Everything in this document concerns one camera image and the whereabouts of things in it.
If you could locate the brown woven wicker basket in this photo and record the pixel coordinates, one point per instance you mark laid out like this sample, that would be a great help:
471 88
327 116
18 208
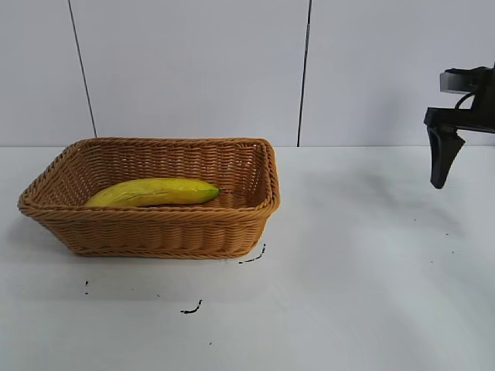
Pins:
154 232

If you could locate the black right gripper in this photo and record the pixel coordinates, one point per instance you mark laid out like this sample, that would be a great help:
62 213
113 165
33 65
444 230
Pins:
483 112

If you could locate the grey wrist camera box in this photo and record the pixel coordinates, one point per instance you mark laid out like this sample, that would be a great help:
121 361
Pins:
454 83

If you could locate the yellow banana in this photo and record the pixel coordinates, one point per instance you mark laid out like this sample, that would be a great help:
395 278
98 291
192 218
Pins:
162 191

